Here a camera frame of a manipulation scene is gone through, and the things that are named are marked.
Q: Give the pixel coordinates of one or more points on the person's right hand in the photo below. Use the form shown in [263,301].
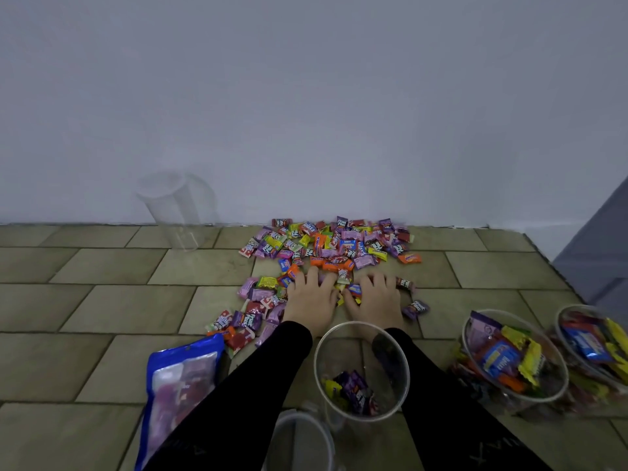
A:
[378,308]

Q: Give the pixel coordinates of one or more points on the person's left hand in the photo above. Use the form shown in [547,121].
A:
[310,306]

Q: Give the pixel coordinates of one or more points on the person's left little finger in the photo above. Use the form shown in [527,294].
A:
[291,293]

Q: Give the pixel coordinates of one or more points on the person's left middle finger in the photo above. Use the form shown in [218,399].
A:
[313,279]

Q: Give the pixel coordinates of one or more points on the person's right thumb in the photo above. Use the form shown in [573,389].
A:
[350,303]

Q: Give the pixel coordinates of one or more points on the person's right middle finger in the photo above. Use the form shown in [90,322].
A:
[378,283]

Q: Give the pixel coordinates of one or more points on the person's right forearm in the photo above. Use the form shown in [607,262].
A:
[441,412]

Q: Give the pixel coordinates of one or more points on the person's left forearm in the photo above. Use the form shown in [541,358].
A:
[240,407]

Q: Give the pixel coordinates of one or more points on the pile of colourful candy packets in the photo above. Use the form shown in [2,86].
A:
[343,240]

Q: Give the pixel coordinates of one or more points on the clear plastic cup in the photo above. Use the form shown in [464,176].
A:
[549,387]
[174,205]
[564,333]
[392,338]
[294,426]

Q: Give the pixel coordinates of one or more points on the purple candy packet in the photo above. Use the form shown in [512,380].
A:
[351,382]
[364,401]

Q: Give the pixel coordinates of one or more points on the yellow candy packet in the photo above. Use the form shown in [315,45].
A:
[332,389]

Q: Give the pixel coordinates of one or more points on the cupful of mixed candy packets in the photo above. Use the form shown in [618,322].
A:
[500,358]
[593,343]

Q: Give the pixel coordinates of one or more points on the blue candy bag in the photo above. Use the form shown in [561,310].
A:
[171,387]

